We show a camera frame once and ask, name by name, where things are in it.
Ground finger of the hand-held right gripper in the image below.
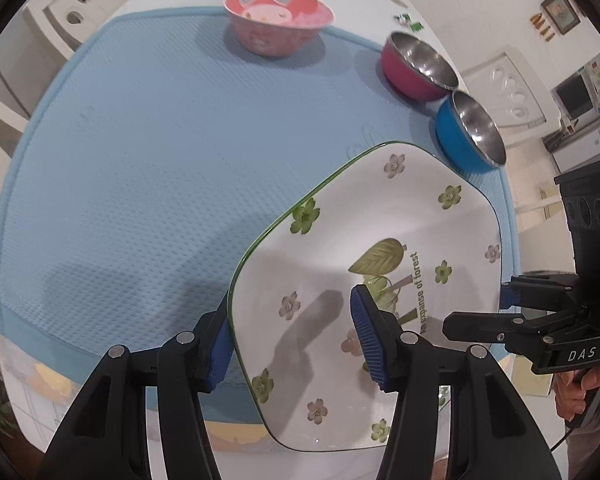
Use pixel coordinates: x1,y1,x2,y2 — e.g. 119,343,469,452
441,310,556,356
499,272,583,318

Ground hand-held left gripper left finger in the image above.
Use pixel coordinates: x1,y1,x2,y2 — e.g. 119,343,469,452
37,292,236,480

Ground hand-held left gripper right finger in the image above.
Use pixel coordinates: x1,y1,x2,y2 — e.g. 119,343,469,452
349,284,563,480

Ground white floral square plate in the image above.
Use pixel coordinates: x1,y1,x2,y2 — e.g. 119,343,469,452
228,141,503,453

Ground blue steel bowl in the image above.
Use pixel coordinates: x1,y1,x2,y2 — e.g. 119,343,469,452
434,91,507,175

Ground red steel bowl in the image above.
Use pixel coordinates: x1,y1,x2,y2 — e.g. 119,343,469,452
380,31,460,102

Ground pink cartoon bowl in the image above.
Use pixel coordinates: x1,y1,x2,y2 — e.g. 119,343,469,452
223,0,336,57

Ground person's right hand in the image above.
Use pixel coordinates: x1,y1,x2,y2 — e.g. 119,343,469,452
552,360,600,426

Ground white kitchen counter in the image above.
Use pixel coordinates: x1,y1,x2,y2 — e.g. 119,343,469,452
542,120,600,173

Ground microwave oven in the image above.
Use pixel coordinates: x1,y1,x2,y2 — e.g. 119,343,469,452
552,72,600,121

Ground light blue table mat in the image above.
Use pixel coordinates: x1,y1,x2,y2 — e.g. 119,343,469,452
0,6,523,426

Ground green glass trinket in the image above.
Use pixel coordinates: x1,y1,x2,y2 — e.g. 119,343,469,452
392,11,423,30

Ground white cabinet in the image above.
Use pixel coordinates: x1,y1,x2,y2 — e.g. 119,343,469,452
0,10,46,106

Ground black cable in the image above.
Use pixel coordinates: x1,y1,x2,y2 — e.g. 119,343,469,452
547,375,600,453

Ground wooden wall ornaments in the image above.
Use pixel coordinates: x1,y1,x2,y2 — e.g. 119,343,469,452
530,12,556,43

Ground framed wall picture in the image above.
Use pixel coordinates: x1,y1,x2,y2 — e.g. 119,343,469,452
540,0,581,36

